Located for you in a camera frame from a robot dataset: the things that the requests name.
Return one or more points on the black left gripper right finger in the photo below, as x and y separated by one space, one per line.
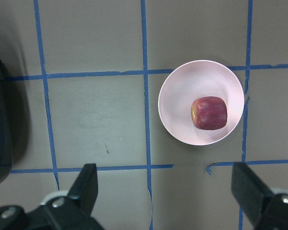
265 208

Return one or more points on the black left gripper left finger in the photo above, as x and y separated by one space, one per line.
59 212

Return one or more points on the red apple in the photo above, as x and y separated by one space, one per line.
209 113

